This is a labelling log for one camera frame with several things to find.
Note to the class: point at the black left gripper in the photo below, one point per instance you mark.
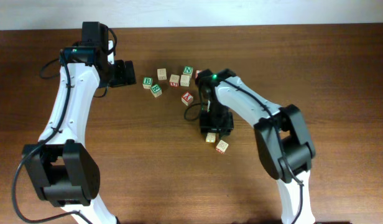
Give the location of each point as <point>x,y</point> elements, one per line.
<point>120,78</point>

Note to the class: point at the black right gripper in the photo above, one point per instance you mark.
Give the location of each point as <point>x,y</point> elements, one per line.
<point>216,125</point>

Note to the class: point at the wooden block yellow J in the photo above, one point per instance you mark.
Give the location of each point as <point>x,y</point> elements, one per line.
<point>210,137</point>

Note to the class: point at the wooden block red M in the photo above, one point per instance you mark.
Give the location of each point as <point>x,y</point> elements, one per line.
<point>222,146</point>

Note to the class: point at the wooden block red Y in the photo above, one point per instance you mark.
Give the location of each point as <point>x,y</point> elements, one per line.
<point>187,98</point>

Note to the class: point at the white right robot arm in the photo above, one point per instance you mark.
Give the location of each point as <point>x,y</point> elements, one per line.
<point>284,144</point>

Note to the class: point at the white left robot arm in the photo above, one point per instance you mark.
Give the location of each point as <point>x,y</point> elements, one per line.
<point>60,168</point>

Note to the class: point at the wooden block green B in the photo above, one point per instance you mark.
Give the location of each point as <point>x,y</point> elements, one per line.
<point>147,82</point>

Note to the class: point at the wooden block green R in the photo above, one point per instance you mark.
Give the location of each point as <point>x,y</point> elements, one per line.
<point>156,90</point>

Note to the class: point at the plain wooden block red side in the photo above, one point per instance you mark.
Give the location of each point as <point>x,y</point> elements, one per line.
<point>161,74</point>

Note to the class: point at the wooden block red U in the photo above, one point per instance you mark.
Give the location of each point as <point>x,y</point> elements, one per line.
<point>174,80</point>

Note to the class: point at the wooden block green V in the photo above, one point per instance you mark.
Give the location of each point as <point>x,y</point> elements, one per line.
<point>185,80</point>

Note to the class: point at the wooden block red 9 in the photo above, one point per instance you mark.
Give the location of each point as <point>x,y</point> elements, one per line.
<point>197,73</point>

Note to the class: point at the wooden block green N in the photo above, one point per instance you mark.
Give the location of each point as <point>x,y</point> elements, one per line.
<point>188,70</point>

